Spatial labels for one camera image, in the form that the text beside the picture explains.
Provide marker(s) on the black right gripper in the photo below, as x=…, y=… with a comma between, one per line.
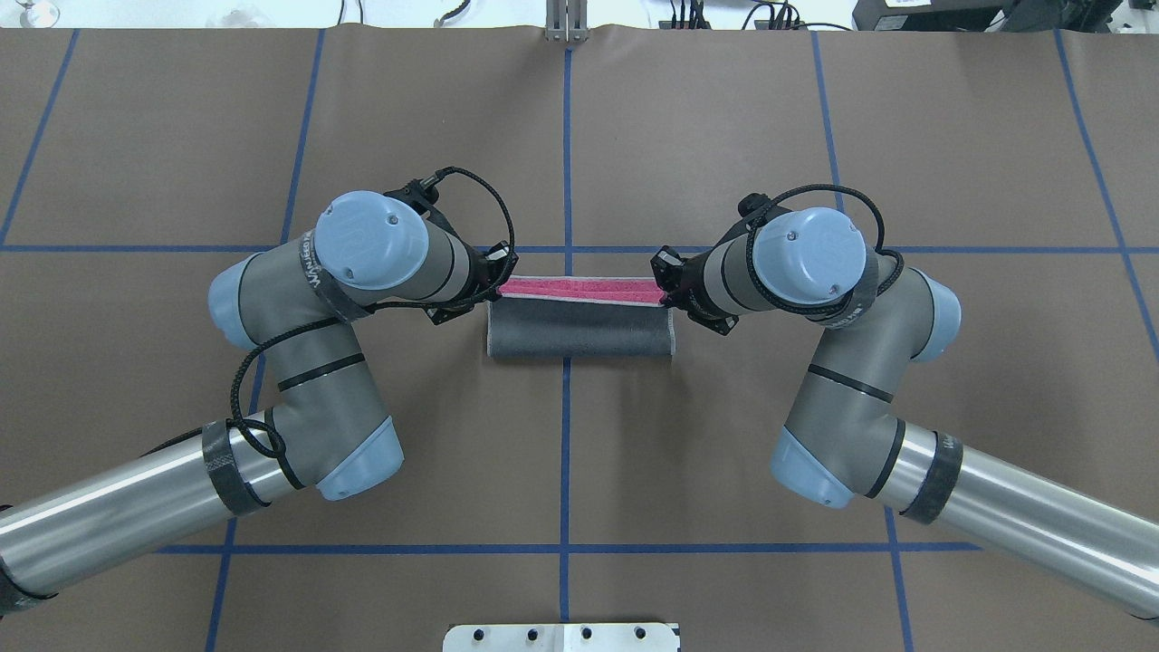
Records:
x=689, y=292

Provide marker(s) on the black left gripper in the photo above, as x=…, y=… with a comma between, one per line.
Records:
x=477, y=291

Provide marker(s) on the pink and grey towel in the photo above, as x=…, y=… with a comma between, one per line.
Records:
x=579, y=317

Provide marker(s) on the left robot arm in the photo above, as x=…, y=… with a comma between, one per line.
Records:
x=295, y=305

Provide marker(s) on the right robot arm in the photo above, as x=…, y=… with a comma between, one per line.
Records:
x=842, y=439

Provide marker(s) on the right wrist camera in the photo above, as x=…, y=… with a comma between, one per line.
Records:
x=756, y=210

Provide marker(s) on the aluminium frame post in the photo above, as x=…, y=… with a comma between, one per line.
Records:
x=566, y=21

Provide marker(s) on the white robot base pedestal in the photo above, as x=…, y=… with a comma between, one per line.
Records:
x=583, y=636

